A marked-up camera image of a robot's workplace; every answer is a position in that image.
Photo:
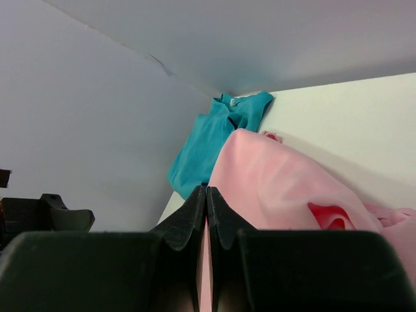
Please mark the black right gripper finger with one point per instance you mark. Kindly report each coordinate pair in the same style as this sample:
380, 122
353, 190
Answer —
263, 270

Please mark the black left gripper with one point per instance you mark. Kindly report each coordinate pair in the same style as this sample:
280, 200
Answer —
51, 261

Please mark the pink t-shirt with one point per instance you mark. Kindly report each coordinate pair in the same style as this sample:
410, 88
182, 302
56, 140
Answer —
276, 188

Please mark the teal folded t-shirt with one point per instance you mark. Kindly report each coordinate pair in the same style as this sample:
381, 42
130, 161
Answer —
195, 161

